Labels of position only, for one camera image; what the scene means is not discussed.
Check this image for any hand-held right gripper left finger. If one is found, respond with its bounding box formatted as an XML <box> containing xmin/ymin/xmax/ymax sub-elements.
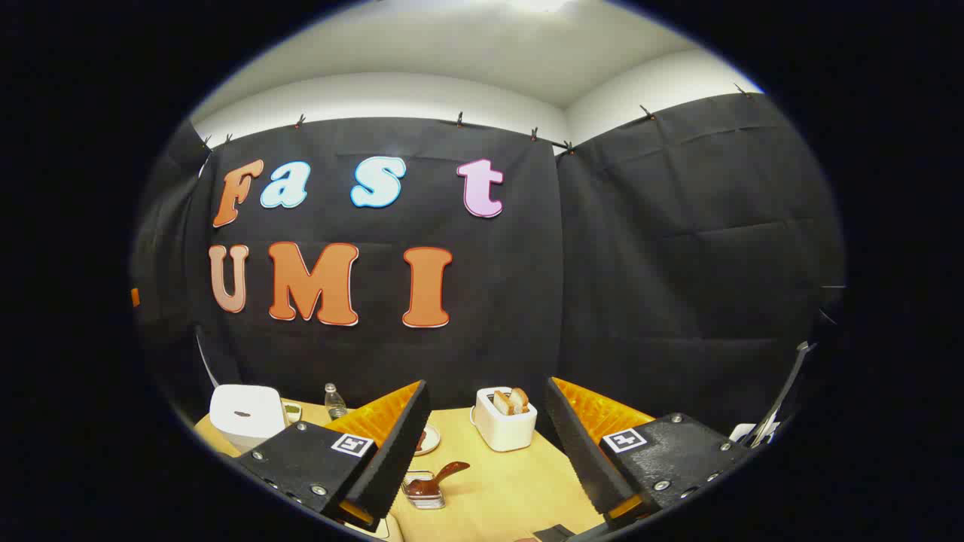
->
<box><xmin>230</xmin><ymin>380</ymin><xmax>432</xmax><ymax>534</ymax></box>

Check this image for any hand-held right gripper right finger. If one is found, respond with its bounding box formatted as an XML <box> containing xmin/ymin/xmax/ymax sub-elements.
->
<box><xmin>544</xmin><ymin>376</ymin><xmax>754</xmax><ymax>531</ymax></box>

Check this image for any wire chopstick holder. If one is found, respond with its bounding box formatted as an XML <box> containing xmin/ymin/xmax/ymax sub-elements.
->
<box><xmin>403</xmin><ymin>470</ymin><xmax>447</xmax><ymax>510</ymax></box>

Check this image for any brown wooden spoon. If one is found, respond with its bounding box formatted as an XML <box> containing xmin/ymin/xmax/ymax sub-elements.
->
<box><xmin>407</xmin><ymin>461</ymin><xmax>471</xmax><ymax>498</ymax></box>

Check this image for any white rice cooker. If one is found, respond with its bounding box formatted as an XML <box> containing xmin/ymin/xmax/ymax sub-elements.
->
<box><xmin>209</xmin><ymin>384</ymin><xmax>287</xmax><ymax>454</ymax></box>

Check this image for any white toaster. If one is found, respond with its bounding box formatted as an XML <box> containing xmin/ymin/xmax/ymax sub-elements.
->
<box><xmin>472</xmin><ymin>388</ymin><xmax>538</xmax><ymax>452</ymax></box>

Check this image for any grey metal bar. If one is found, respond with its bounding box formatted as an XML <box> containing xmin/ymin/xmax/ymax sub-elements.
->
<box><xmin>753</xmin><ymin>341</ymin><xmax>818</xmax><ymax>446</ymax></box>

